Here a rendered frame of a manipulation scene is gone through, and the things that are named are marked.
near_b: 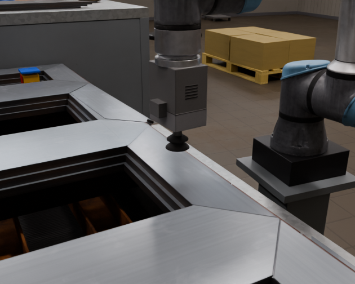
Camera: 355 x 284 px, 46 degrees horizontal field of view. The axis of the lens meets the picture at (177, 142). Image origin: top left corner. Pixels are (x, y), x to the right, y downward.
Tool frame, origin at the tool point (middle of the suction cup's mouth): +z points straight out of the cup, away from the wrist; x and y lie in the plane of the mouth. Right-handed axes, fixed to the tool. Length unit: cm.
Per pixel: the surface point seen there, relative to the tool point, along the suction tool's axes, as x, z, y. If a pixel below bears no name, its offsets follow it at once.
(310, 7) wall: 942, 66, -767
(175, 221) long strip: -10.2, 3.7, 15.2
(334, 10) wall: 923, 69, -671
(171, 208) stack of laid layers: -5.9, 6.9, 7.4
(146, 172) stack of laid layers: -4.6, 5.4, -3.6
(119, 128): -0.2, 3.7, -23.5
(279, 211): 27.3, 22.0, 0.8
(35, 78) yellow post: -3, 4, -81
